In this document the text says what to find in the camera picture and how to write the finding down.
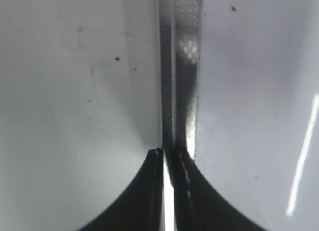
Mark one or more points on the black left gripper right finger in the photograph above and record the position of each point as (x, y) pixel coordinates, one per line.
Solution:
(197, 205)

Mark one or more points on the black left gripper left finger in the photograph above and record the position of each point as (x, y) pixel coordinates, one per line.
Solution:
(139, 207)

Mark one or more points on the white board with grey frame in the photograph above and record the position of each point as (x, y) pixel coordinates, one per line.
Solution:
(240, 92)

